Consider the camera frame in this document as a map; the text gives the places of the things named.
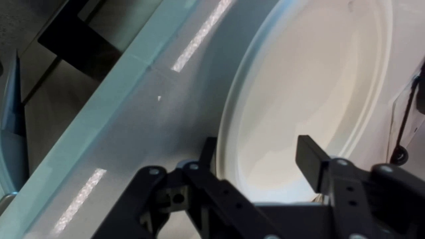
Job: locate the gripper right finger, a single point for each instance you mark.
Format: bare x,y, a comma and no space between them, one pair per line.
352,199

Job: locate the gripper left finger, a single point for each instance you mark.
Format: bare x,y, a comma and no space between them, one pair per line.
212,196

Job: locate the white round plate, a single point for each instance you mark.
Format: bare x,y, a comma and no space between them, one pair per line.
298,93

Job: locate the black flat metal foot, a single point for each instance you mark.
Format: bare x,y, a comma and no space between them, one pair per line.
79,46

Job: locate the blue plastic object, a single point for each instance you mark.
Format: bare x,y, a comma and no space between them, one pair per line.
11,139

